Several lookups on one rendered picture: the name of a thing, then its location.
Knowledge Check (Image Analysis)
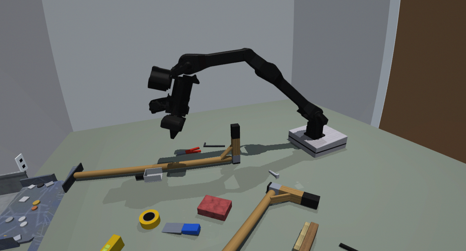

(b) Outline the red rectangular block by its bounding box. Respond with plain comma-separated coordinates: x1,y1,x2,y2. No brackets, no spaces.
197,195,232,221

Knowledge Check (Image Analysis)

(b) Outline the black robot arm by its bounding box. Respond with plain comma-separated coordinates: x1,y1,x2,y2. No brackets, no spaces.
148,48,328,140

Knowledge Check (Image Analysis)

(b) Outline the yellow ring with dark hole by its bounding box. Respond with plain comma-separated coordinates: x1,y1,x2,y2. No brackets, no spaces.
139,210,161,230

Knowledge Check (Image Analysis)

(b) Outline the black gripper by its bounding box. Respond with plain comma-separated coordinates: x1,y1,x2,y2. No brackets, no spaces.
161,93,190,139

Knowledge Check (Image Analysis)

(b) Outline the yellow rectangular block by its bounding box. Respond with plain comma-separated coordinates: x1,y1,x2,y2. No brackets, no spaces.
100,234,124,251

